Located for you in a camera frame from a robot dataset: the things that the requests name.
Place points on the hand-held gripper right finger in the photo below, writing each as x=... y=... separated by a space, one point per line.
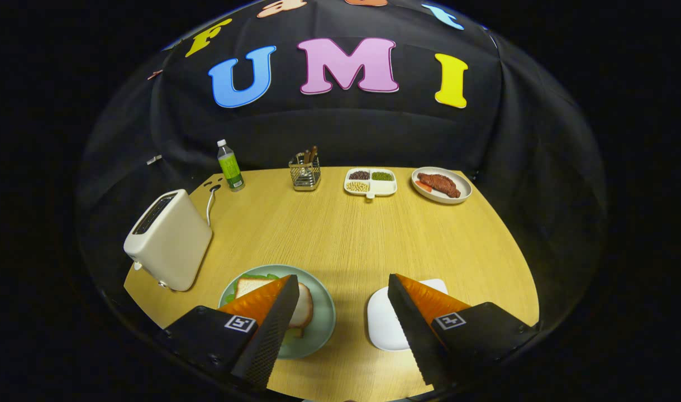
x=415 y=335

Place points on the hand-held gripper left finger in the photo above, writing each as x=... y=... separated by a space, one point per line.
x=270 y=340

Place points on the toasted bread slice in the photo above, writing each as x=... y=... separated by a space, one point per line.
x=248 y=287

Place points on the green lettuce leaf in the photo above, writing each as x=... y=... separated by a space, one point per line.
x=228 y=298

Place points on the white square plate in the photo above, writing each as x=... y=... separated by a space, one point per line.
x=385 y=318

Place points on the pale green round plate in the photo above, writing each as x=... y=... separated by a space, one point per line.
x=320 y=324

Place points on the white toaster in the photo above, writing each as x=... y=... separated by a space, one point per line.
x=172 y=245

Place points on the orange tomato slice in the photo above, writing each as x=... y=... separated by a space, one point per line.
x=422 y=186

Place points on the white divided dish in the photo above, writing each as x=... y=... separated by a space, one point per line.
x=382 y=188

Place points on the brown steak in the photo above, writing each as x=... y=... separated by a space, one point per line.
x=441 y=184

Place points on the round plate with steak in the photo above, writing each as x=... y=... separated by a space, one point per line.
x=464 y=190

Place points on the yellow soybeans pile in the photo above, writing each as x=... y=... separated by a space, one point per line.
x=358 y=186

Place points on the green beans pile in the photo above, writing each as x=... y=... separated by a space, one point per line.
x=382 y=176

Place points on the dark red beans pile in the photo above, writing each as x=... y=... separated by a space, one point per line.
x=359 y=175

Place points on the green label plastic bottle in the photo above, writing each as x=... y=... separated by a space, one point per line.
x=231 y=170

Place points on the black backdrop cloth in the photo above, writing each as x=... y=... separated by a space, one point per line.
x=346 y=134

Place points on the silver clip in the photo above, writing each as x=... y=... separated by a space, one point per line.
x=154 y=159

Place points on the pink clip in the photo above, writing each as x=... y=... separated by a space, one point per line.
x=155 y=74

